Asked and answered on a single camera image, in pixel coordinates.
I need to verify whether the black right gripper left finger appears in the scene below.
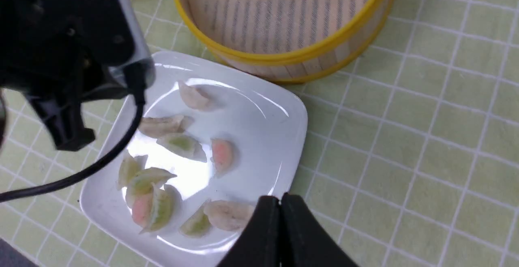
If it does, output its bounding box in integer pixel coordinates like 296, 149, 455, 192
218, 196, 281, 267

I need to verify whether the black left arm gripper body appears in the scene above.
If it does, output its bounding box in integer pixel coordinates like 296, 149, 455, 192
1, 0, 155, 101

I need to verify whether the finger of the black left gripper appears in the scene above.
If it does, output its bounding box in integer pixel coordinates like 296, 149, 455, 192
25, 89, 96, 152

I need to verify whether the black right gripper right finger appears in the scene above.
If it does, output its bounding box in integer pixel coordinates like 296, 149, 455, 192
281, 193, 357, 267

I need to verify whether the beige dumpling plate right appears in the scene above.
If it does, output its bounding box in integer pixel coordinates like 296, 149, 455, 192
204, 200, 255, 232

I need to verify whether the green dumpling plate edge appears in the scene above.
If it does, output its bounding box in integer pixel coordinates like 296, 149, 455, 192
179, 199, 211, 238

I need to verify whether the pale green dumpling plate left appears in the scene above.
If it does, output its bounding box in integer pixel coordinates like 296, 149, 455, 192
116, 150, 148, 191

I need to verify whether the beige dumpling on plate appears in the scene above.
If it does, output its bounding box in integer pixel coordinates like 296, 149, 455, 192
138, 114, 193, 139

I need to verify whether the pink dumpling on plate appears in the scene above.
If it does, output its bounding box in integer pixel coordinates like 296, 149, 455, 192
211, 138, 235, 177

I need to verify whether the green dumpling plate bottom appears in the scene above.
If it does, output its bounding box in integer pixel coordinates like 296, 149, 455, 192
125, 167, 177, 209

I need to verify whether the white square plate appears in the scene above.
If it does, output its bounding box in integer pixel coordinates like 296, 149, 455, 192
80, 51, 307, 267

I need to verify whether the green dumpling on plate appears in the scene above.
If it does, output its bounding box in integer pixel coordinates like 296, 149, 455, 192
156, 133, 206, 162

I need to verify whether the white dumpling plate top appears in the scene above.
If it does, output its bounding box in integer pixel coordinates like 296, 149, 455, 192
178, 81, 216, 112

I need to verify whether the pink green dumpling pair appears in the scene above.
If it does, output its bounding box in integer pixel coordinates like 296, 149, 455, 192
131, 183, 178, 235

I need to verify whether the green checked tablecloth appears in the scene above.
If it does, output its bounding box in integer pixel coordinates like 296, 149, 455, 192
1, 0, 519, 267

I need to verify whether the bamboo steamer basket yellow rim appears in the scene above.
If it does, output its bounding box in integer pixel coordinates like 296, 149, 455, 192
174, 0, 394, 83

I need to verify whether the black cable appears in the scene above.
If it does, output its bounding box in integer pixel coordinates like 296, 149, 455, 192
0, 62, 147, 203

